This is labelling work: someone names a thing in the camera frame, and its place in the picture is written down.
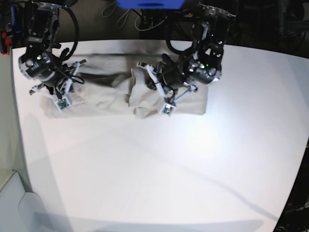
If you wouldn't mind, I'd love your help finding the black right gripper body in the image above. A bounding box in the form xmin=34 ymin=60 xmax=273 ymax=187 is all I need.
xmin=18 ymin=52 xmax=86 ymax=97

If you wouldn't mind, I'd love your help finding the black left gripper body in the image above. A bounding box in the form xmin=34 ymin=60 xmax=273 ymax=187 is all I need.
xmin=154 ymin=58 xmax=222 ymax=90

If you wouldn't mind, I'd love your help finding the grey t-shirt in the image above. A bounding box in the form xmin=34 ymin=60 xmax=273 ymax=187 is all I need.
xmin=42 ymin=53 xmax=210 ymax=120

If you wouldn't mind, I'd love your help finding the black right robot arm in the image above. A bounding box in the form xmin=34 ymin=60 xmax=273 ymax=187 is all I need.
xmin=18 ymin=0 xmax=80 ymax=100

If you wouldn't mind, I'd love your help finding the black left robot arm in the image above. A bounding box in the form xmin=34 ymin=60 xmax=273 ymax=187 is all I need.
xmin=140 ymin=4 xmax=237 ymax=94

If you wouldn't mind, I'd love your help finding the red and black clamp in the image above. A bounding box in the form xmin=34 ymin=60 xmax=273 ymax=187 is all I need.
xmin=0 ymin=31 xmax=12 ymax=56

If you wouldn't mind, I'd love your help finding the black power strip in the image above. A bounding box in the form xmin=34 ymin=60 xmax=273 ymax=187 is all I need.
xmin=181 ymin=8 xmax=200 ymax=19

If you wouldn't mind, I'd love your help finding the blue box overhead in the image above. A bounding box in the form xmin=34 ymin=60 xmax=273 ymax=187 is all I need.
xmin=117 ymin=0 xmax=184 ymax=9

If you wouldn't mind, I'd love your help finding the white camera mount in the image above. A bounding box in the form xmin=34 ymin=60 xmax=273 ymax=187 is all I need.
xmin=136 ymin=62 xmax=198 ymax=116
xmin=26 ymin=56 xmax=86 ymax=111

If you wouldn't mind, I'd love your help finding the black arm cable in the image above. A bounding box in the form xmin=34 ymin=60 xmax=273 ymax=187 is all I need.
xmin=53 ymin=4 xmax=85 ymax=85

